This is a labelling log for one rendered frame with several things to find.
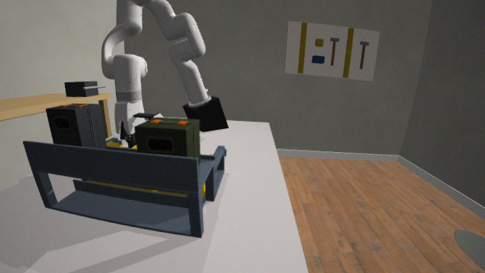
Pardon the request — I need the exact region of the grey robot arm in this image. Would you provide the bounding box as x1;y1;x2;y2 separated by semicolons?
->
101;0;211;107

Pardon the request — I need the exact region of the dark green case with handle slot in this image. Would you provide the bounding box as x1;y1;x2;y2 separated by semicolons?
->
134;118;201;165

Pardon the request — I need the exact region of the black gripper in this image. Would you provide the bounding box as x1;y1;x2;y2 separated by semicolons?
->
114;99;145;148

